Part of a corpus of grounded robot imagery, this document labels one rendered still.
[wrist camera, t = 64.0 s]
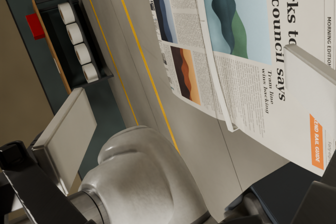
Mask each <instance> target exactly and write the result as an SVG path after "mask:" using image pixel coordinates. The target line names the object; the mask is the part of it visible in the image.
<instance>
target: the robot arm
mask: <svg viewBox="0 0 336 224"><path fill-rule="evenodd" d="M283 57H284V74H285V88H286V89H287V90H288V91H289V92H290V93H291V94H292V95H293V96H294V97H295V98H296V99H297V100H298V101H299V102H300V104H301V105H302V106H303V107H304V108H305V109H306V110H307V111H308V112H309V113H310V114H311V115H312V116H313V117H314V118H315V119H316V121H317V122H318V123H319V124H320V125H321V126H322V127H323V128H324V129H325V130H326V131H327V132H328V133H329V134H330V135H331V136H332V138H333V139H334V140H335V141H336V70H334V69H333V68H331V67H330V66H328V65H327V64H325V63H324V62H322V61H321V60H319V59H317V58H316V57H314V56H313V55H311V54H310V53H308V52H307V51H305V50H304V49H302V48H300V47H299V46H297V45H296V44H294V43H291V44H286V45H285V46H284V47H283ZM96 127H97V122H96V120H95V117H94V114H93V111H92V109H91V106H90V103H89V100H88V97H87V95H86V92H85V89H84V88H82V87H79V88H74V90H73V91H72V92H71V94H70V95H69V97H68V98H67V99H66V101H65V102H64V104H63V105H62V106H61V108H60V109H59V111H58V112H57V113H56V115H55V116H54V118H53V119H52V120H51V122H50V123H49V125H48V126H47V127H46V129H45V130H43V131H42V132H40V133H39V134H38V135H37V136H36V137H35V138H34V140H33V141H32V142H31V144H30V146H29V147H28V148H27V149H26V147H25V145H24V143H23V141H21V140H16V141H12V142H9V143H7V144H5V145H3V146H1V147H0V168H1V169H2V172H0V224H273V222H272V221H271V219H270V218H269V216H268V215H267V213H266V212H265V210H264V208H263V206H262V204H261V202H260V201H259V199H258V197H257V196H256V195H255V194H254V193H252V192H249V193H248V194H246V195H245V196H244V197H243V201H242V203H241V204H239V205H238V206H237V207H236V208H234V209H233V210H228V211H226V212H225V213H224V214H223V215H224V220H222V221H221V222H219V223H218V222H217V221H216V220H215V219H214V218H213V217H212V216H211V214H210V212H209V210H208V208H207V206H206V204H205V201H204V198H203V196H202V194H201V192H200V190H199V187H198V185H197V183H196V181H195V180H194V178H193V176H192V174H191V172H190V170H189V168H188V167H187V165H186V163H185V162H184V160H183V158H182V157H181V155H180V154H179V152H178V151H177V149H176V148H175V147H174V146H173V145H172V143H171V142H170V141H169V140H168V139H167V138H166V137H164V136H163V135H162V134H161V133H160V132H158V131H157V130H156V129H154V128H151V127H148V126H145V125H138V126H133V127H130V128H127V129H124V130H122V131H120V132H118V133H116V134H114V135H113V136H112V137H111V138H109V140H108V141H107V142H106V143H105V144H104V145H103V146H102V148H101V150H100V152H99V155H98V158H97V160H98V164H99V165H98V166H96V167H95V168H93V169H91V170H90V171H89V172H88V173H87V174H86V175H85V177H84V179H83V180H82V182H81V184H80V187H79V189H78V192H76V193H74V194H71V195H69V196H67V195H68V193H69V191H70V189H71V187H72V184H73V182H74V179H75V177H76V175H77V172H78V170H79V167H80V165H81V163H82V160H83V158H84V155H85V153H86V151H87V148H88V146H89V143H90V141H91V139H92V136H93V134H94V131H95V129H96ZM21 208H23V210H24V211H25V213H26V214H24V215H21V216H19V217H17V218H14V219H12V220H10V221H9V213H11V212H14V211H16V210H19V209H21ZM290 224H336V149H335V151H334V153H333V155H332V157H331V159H330V161H329V163H328V165H327V167H326V169H325V171H324V173H323V175H322V177H321V179H320V181H319V182H318V181H313V182H312V183H311V185H310V186H309V188H308V190H307V192H306V194H305V196H304V198H303V200H302V202H301V204H300V206H299V208H298V209H297V211H296V213H295V215H294V217H293V219H292V221H291V223H290Z"/></svg>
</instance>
